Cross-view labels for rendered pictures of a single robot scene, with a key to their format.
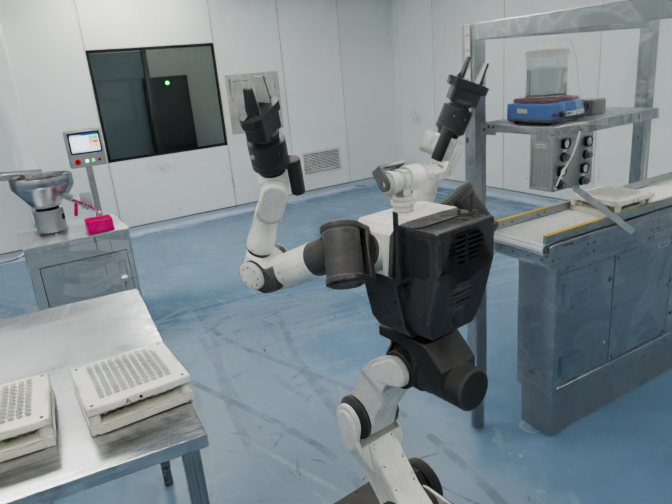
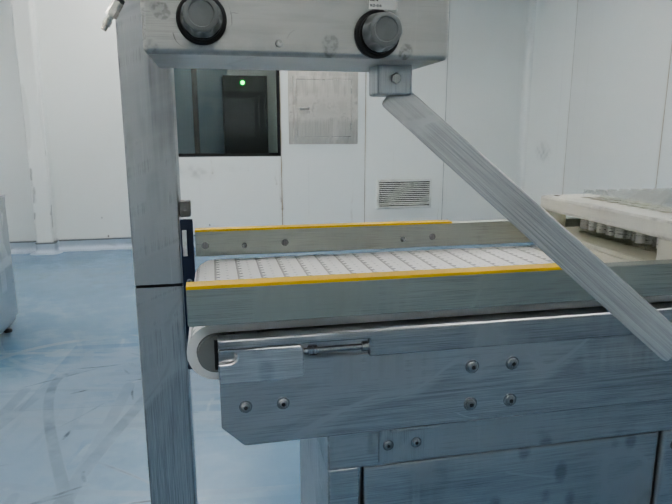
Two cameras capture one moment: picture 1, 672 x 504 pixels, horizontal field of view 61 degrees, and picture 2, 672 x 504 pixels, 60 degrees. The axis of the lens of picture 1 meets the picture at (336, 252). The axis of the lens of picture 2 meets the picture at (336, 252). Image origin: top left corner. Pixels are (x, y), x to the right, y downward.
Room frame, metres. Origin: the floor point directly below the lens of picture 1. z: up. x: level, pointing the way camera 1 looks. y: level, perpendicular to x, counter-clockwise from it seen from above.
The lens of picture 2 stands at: (1.62, -1.03, 1.10)
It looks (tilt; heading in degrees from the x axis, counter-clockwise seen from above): 12 degrees down; 17
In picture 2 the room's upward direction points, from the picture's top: straight up
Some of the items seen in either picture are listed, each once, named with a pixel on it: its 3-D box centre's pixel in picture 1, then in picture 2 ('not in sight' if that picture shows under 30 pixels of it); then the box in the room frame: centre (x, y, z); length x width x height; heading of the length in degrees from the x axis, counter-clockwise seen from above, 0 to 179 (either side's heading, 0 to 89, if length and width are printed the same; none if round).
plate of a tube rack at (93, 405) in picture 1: (128, 375); not in sight; (1.28, 0.55, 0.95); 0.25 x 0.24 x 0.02; 31
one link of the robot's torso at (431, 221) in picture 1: (422, 264); not in sight; (1.37, -0.22, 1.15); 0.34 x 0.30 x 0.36; 126
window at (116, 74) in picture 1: (161, 101); (205, 93); (6.61, 1.79, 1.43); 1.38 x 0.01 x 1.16; 120
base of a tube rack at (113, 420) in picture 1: (132, 392); not in sight; (1.28, 0.55, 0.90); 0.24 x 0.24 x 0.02; 31
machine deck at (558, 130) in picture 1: (567, 120); not in sight; (2.29, -0.96, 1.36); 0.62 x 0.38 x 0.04; 119
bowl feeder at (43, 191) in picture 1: (56, 202); not in sight; (3.71, 1.80, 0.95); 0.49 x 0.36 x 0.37; 120
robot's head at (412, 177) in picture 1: (403, 184); not in sight; (1.42, -0.19, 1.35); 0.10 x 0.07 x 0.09; 126
